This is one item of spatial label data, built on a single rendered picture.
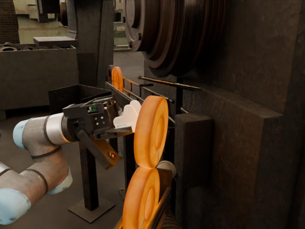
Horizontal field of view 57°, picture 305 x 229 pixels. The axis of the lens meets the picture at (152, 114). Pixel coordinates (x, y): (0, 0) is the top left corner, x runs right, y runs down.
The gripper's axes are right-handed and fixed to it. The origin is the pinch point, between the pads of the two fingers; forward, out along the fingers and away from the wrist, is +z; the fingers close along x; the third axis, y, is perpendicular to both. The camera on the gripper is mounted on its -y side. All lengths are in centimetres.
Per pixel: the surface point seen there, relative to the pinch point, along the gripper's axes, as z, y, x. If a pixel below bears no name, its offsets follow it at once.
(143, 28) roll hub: -6.9, 20.5, 30.8
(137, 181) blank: -3.0, -9.0, -8.6
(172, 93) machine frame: -10, -6, 57
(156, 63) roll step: -8.1, 8.6, 39.9
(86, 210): -81, -68, 68
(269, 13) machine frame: 27.7, 15.8, 22.6
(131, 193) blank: -3.9, -10.2, -10.7
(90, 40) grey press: -165, 35, 288
